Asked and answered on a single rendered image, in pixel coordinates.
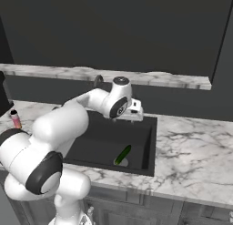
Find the green cucumber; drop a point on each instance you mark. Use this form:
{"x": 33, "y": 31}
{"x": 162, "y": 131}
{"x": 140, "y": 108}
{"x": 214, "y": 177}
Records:
{"x": 123, "y": 153}

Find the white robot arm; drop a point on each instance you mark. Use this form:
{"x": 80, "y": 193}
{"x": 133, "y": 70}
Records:
{"x": 57, "y": 128}

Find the dark sink faucet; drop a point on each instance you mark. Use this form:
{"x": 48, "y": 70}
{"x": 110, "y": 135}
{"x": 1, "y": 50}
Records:
{"x": 97, "y": 79}

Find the black sink basin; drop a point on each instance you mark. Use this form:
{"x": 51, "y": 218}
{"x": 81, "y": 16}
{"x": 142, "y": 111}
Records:
{"x": 100, "y": 140}

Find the marble wall shelf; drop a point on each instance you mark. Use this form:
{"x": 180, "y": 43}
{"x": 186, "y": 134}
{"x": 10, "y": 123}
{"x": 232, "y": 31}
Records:
{"x": 157, "y": 78}

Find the grey base cupboards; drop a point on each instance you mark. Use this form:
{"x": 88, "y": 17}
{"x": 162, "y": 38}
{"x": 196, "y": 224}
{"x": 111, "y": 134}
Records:
{"x": 145, "y": 209}

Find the grey sink drain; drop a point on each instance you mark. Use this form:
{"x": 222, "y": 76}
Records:
{"x": 125, "y": 163}

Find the pink bottle with black cap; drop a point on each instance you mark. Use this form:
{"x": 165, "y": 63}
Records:
{"x": 15, "y": 120}

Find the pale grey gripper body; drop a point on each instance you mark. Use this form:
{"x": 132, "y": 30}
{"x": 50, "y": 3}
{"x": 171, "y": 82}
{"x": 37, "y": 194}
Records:
{"x": 135, "y": 115}

